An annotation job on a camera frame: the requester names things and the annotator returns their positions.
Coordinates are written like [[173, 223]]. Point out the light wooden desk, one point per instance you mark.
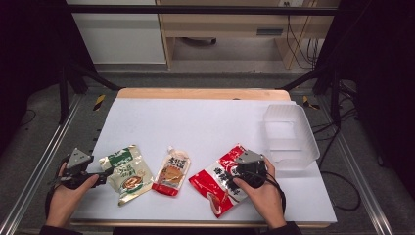
[[228, 24]]

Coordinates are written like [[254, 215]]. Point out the white cabinet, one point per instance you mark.
[[120, 36]]

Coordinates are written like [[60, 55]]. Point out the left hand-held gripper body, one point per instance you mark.
[[78, 160]]

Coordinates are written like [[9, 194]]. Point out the clear plastic container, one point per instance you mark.
[[290, 137]]

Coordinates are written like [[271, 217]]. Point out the person's left hand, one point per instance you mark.
[[63, 202]]

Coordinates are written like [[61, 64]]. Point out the green and gold snack packet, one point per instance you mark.
[[130, 173]]

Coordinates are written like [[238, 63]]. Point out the black metal stand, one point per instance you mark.
[[70, 84], [329, 84]]

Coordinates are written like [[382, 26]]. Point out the red and white snack packet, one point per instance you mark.
[[212, 182]]

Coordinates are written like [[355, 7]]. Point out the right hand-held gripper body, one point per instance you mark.
[[251, 168]]

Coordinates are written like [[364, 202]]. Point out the yellow and black tape strip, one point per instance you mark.
[[99, 102], [308, 103]]

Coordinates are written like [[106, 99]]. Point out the black frame crossbar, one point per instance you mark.
[[195, 9]]

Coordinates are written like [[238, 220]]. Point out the orange spout pouch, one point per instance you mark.
[[172, 174]]

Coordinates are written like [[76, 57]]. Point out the aluminium rail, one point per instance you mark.
[[36, 169], [355, 169]]

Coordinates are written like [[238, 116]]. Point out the person's right hand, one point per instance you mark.
[[267, 202]]

